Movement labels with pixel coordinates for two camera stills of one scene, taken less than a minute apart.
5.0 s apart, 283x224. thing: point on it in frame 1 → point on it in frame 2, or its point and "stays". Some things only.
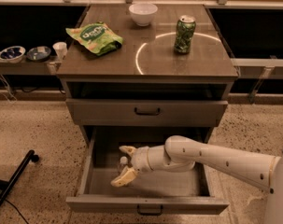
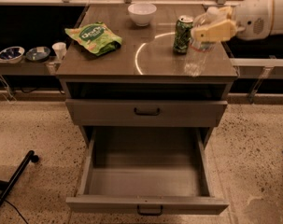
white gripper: x=140 y=160 → x=252 y=19
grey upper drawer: x=146 y=111 stays
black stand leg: x=7 y=186 stays
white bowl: x=143 y=13 stays
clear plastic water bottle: x=123 y=161 → x=199 y=51
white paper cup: x=61 y=49 stays
